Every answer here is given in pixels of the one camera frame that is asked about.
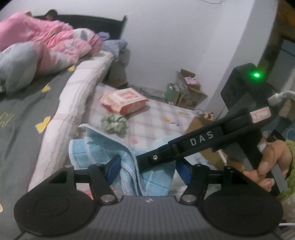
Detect green white scrunchie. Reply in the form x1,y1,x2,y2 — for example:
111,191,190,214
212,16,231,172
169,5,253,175
100,114,128,133

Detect blue clothes pile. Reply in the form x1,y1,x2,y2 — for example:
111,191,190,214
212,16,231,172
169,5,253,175
96,32,128,61

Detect checked floor mat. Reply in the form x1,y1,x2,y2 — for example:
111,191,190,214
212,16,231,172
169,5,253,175
82,83,195,154

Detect grey bedsheet yellow prints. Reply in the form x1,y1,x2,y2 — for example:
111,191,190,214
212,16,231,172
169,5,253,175
1,69,74,239

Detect right hand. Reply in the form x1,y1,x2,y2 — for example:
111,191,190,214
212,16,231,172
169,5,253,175
226,140,292,192

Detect pink quilt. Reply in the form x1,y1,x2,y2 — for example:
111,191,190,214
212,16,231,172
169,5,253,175
1,13,102,75

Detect large cardboard box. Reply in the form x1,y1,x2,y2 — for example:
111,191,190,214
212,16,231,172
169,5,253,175
185,116,228,171

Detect light blue checked towel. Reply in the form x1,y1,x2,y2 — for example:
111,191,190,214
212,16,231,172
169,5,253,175
69,124,186,196

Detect grey pillow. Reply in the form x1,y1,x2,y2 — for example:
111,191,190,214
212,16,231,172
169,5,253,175
1,42,38,95

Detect pink wet wipes pack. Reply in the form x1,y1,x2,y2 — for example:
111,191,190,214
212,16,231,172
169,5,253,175
100,88,148,116

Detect small open cardboard boxes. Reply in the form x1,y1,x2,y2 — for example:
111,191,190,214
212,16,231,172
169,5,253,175
163,69,207,110

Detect black headboard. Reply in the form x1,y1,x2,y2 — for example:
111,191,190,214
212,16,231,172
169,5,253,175
34,14,128,40

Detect white fluffy mattress pad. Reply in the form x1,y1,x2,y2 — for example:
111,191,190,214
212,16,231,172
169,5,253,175
27,51,114,190

